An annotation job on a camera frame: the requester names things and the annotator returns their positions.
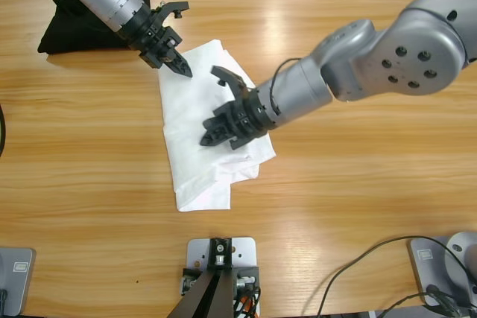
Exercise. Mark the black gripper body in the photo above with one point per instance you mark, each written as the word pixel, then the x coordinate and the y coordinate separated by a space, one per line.
pixel 149 38
pixel 249 120

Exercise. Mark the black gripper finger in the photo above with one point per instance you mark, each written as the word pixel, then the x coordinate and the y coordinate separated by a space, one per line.
pixel 221 115
pixel 216 137
pixel 179 65

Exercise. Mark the white T-shirt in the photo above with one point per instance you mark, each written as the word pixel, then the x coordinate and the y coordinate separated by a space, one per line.
pixel 186 128

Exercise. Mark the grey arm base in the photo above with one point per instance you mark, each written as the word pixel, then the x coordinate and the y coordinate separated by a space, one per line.
pixel 18 269
pixel 425 258

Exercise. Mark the black folded garment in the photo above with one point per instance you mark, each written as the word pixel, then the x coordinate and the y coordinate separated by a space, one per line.
pixel 67 35

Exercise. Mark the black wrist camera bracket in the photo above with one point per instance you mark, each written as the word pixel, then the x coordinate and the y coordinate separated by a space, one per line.
pixel 223 72
pixel 179 6

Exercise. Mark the white mount plate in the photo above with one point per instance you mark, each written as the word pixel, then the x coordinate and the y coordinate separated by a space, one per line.
pixel 197 251

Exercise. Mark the black post with brackets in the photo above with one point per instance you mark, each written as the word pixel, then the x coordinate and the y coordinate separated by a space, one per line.
pixel 208 292

